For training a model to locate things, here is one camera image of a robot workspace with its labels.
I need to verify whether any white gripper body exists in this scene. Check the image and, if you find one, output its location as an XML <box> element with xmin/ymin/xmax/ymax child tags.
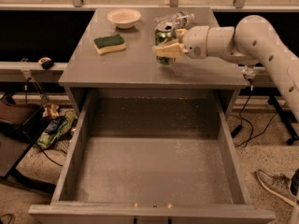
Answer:
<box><xmin>182</xmin><ymin>26</ymin><xmax>210</xmax><ymax>59</ymax></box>

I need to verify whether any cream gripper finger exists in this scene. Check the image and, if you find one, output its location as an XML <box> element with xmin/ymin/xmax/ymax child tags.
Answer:
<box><xmin>176</xmin><ymin>28</ymin><xmax>187</xmax><ymax>43</ymax></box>
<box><xmin>152</xmin><ymin>41</ymin><xmax>187</xmax><ymax>58</ymax></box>

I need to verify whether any green soda can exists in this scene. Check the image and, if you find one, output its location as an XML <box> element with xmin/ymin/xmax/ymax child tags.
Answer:
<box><xmin>155</xmin><ymin>22</ymin><xmax>176</xmax><ymax>65</ymax></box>

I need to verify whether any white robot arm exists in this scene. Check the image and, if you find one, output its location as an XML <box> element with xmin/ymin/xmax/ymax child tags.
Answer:
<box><xmin>152</xmin><ymin>15</ymin><xmax>299</xmax><ymax>119</ymax></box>

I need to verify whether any open grey top drawer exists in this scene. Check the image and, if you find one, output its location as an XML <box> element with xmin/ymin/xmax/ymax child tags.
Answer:
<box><xmin>29</xmin><ymin>91</ymin><xmax>275</xmax><ymax>224</ymax></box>

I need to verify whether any clear plastic water bottle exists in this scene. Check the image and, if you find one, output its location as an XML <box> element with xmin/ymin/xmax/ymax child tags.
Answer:
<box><xmin>154</xmin><ymin>11</ymin><xmax>194</xmax><ymax>28</ymax></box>

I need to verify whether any white paper bowl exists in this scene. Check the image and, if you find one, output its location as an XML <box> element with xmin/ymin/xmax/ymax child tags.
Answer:
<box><xmin>107</xmin><ymin>8</ymin><xmax>141</xmax><ymax>29</ymax></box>

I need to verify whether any green and yellow sponge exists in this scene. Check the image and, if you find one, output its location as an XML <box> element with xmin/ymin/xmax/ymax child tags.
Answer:
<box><xmin>93</xmin><ymin>34</ymin><xmax>126</xmax><ymax>55</ymax></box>

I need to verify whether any grey cabinet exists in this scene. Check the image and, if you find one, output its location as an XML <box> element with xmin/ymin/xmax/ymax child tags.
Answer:
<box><xmin>59</xmin><ymin>7</ymin><xmax>246</xmax><ymax>120</ymax></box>

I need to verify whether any yellow black tape measure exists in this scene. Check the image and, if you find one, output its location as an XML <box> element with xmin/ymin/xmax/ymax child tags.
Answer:
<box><xmin>38</xmin><ymin>57</ymin><xmax>54</xmax><ymax>70</ymax></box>

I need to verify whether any crumpled white wrapper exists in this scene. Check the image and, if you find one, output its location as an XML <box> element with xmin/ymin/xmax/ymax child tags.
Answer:
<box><xmin>43</xmin><ymin>104</ymin><xmax>59</xmax><ymax>119</ymax></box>

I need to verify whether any black chair base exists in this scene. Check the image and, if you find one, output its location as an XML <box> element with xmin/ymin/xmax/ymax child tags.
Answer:
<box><xmin>268</xmin><ymin>95</ymin><xmax>299</xmax><ymax>146</ymax></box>

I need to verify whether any green snack bag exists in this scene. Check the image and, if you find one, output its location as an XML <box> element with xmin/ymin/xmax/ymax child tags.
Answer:
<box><xmin>34</xmin><ymin>110</ymin><xmax>77</xmax><ymax>149</ymax></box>

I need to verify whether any grey sneaker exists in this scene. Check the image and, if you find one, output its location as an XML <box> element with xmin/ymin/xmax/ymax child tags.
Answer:
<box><xmin>256</xmin><ymin>170</ymin><xmax>298</xmax><ymax>206</ymax></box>

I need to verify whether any dark brown chair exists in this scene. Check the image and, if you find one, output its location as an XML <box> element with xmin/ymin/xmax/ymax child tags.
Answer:
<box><xmin>0</xmin><ymin>94</ymin><xmax>55</xmax><ymax>194</ymax></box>

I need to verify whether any black power cable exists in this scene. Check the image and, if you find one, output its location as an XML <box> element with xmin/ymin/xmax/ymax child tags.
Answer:
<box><xmin>230</xmin><ymin>81</ymin><xmax>288</xmax><ymax>148</ymax></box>

